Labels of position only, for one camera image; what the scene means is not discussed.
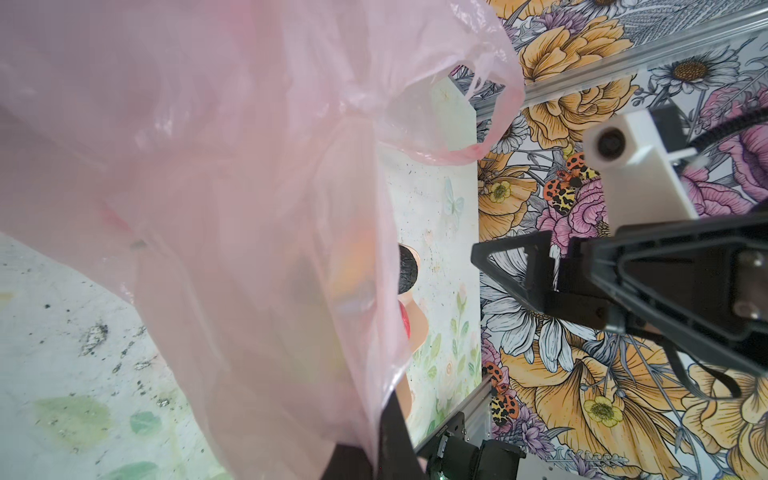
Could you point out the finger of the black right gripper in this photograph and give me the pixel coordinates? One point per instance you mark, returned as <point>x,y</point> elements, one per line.
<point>701,283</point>
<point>522,266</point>

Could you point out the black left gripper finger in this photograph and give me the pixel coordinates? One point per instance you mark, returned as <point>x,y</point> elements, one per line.
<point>395,460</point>

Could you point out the pink flower-shaped bowl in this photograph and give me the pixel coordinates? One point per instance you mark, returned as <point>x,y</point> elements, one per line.
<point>419,333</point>

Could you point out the pink plastic bag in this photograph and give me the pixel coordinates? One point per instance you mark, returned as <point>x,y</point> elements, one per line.
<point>215,164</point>

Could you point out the dark avocado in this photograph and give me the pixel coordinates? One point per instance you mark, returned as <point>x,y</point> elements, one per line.
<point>409,269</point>

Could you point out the red apple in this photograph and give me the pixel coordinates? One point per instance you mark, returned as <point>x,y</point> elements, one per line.
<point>405,319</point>

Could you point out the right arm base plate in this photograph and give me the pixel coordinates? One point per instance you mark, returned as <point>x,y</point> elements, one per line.
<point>449,455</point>

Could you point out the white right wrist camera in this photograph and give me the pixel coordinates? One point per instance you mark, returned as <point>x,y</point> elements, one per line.
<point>636,155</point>

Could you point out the right aluminium corner post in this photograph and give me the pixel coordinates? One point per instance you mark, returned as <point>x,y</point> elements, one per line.
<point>582,61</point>

